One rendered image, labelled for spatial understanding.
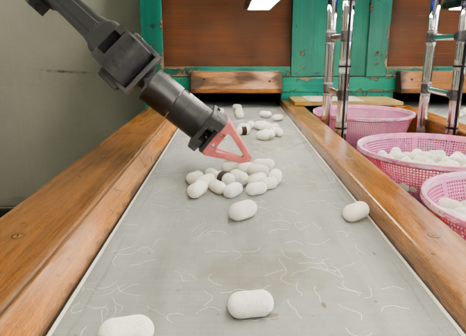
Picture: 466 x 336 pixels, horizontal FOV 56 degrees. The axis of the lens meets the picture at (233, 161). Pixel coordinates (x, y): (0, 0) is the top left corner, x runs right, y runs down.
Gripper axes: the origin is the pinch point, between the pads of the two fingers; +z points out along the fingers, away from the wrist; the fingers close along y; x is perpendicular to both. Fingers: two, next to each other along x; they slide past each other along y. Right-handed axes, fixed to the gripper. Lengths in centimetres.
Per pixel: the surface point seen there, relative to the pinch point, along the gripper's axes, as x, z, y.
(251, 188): 0.4, 0.6, -13.3
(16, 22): 43, -96, 151
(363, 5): -49, 14, 79
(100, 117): 57, -40, 153
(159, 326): 6.3, -5.4, -41.9
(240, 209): 1.0, -1.1, -22.4
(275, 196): -0.7, 4.0, -13.0
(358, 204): -7.9, 9.5, -21.9
